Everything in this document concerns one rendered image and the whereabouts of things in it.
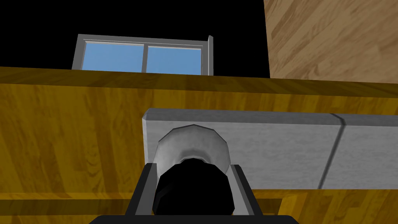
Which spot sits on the grey and black round knob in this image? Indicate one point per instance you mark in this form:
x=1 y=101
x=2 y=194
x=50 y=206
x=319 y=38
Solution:
x=192 y=186

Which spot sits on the grey framed window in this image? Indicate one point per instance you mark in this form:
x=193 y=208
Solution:
x=115 y=57

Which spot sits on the grey drawer front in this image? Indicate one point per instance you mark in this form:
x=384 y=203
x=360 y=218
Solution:
x=279 y=155

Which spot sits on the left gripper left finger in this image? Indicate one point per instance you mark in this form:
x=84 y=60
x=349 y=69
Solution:
x=143 y=193

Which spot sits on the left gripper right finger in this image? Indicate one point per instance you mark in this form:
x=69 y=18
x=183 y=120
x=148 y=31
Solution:
x=242 y=193

